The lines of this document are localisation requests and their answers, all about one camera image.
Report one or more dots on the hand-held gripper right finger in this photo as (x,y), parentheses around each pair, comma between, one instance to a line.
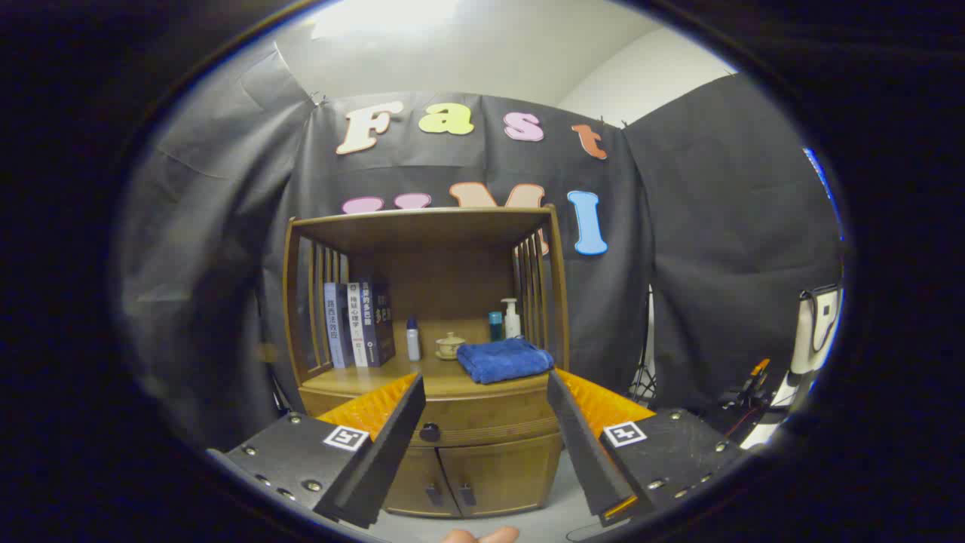
(584,452)

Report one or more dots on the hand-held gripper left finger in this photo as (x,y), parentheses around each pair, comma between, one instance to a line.
(392,452)

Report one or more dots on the black drawer knob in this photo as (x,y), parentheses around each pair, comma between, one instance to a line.
(430,433)

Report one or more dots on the wooden drawer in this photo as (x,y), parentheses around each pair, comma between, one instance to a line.
(482,418)

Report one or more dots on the wooden cabinet door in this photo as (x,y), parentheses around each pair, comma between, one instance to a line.
(422,483)
(513,475)

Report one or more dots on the wooden countertop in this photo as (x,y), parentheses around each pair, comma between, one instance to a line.
(433,377)

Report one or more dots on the wooden cabinet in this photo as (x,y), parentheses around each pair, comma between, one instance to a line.
(452,256)

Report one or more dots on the white bottle blue cap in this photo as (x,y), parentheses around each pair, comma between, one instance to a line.
(413,343)

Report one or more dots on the beige lidded teacup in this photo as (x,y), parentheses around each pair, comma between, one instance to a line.
(450,347)

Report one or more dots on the blue folded towel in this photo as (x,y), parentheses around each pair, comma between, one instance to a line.
(505,360)

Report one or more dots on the white spine book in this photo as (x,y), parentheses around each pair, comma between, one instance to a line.
(356,332)

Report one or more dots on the dark blue book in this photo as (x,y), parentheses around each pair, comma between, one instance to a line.
(381,324)

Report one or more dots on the light blue book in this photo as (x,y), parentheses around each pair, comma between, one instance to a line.
(334,332)

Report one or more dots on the white pump bottle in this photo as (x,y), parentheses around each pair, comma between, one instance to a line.
(513,324)

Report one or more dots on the teal container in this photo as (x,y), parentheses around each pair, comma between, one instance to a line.
(495,328)

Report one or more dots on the black orange device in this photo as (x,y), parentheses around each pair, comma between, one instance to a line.
(752,381)

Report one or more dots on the white bag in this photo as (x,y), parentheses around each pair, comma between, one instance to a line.
(814,332)

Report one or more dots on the black backdrop cloth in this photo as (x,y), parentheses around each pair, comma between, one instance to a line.
(226,226)

